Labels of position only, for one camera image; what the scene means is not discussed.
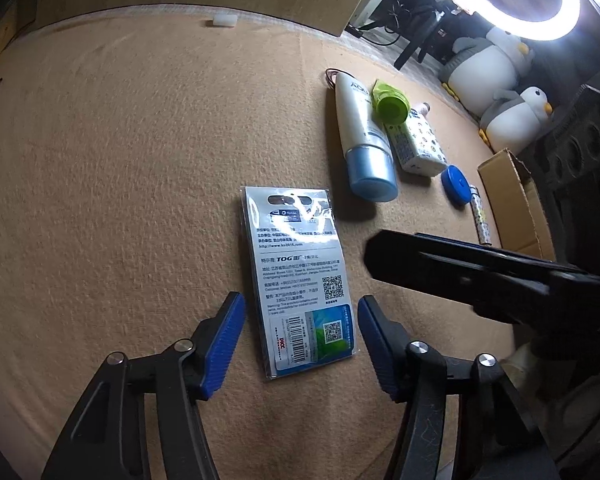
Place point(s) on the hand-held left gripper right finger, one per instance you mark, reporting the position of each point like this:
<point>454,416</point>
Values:
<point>380,345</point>

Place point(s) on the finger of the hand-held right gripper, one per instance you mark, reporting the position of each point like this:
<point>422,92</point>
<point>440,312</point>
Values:
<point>505,256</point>
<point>420,270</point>

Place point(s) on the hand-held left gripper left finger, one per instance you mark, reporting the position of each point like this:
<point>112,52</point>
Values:
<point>225,340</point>

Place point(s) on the cardboard box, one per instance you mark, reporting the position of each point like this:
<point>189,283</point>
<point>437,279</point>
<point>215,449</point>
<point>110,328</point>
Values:
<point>505,200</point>

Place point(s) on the blue white plastic card packet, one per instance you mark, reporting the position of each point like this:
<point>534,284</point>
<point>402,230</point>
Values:
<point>300,280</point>

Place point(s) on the patterned battery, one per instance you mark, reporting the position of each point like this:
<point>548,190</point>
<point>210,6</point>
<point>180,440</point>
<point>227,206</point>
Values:
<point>480,215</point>

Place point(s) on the blue round lid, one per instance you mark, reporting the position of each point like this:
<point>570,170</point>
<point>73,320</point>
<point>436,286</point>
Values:
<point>455,185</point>

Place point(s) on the patterned tissue pack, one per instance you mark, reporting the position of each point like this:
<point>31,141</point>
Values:
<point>420,145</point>

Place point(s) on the small penguin plush toy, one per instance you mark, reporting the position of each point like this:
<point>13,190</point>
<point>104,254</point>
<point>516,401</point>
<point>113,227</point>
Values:
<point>510,120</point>

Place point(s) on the black perforated crate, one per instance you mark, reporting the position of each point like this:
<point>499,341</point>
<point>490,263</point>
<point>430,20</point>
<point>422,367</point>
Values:
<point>580,140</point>

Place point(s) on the white tube with blue cap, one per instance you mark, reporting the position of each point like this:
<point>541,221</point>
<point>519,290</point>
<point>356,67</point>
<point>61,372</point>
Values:
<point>360,130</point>

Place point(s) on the green bottle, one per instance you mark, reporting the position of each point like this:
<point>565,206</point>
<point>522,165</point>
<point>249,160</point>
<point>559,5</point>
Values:
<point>392,107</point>

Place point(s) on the large penguin plush toy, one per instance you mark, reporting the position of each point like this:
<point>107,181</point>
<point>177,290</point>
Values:
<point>480,70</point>

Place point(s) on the tan blanket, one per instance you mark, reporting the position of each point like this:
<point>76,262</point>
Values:
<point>130,160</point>

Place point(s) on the small white plastic piece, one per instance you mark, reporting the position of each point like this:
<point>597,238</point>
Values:
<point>224,21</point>

